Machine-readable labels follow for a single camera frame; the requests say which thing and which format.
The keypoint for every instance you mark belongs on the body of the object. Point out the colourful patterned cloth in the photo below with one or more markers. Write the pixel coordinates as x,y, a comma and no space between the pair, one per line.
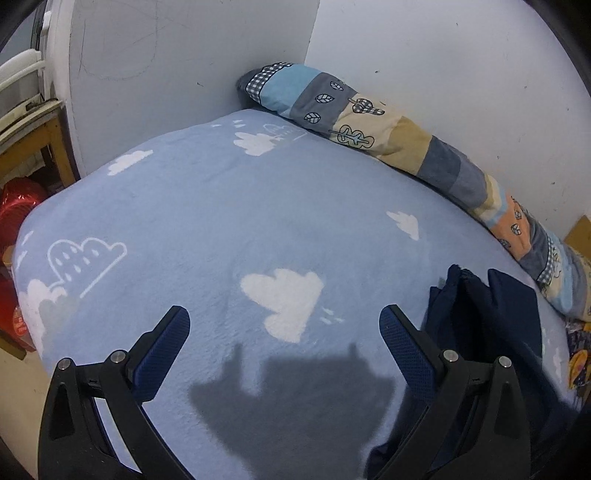
581,360

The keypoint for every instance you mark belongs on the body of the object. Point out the brown cardboard piece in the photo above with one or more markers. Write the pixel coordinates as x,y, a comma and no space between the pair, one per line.
581,237

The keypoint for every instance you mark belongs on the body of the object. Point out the white plastic appliance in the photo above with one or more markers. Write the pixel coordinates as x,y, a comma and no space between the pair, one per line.
23,69

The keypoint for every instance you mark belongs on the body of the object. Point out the navy shirt with red collar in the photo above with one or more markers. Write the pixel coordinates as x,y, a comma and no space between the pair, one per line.
485,314

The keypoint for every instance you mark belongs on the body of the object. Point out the rolled patchwork quilt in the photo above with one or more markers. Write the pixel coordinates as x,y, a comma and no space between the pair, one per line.
415,143

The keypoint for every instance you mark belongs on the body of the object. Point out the wooden side table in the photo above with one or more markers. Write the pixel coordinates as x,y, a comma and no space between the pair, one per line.
60,143

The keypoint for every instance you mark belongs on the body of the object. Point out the red plastic bag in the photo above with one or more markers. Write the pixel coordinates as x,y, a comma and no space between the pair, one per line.
21,198

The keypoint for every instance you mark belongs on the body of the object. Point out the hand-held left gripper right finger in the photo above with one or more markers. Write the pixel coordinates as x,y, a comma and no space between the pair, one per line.
404,348

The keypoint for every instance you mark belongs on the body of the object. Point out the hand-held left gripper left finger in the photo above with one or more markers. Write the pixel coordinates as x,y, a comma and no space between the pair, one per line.
166,344

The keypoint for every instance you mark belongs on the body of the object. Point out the light blue cloud print blanket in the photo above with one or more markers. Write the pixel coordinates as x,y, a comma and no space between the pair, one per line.
207,221

